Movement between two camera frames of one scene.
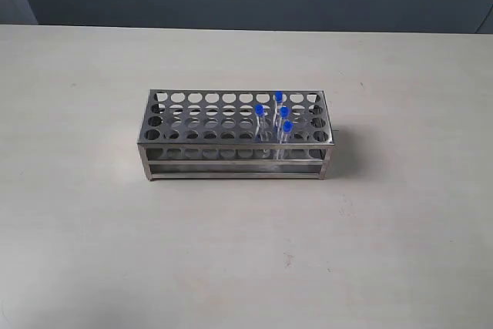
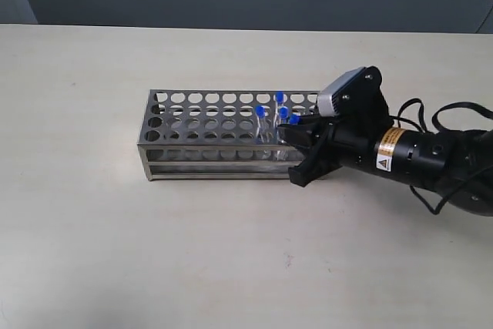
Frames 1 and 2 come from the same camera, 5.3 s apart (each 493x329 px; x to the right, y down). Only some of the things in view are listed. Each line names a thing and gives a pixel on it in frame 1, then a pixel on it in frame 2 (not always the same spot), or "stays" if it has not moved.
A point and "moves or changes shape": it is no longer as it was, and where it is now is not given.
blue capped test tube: [263, 125] stays
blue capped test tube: [287, 129] moves or changes shape
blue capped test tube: [278, 102] stays
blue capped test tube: [284, 115] stays
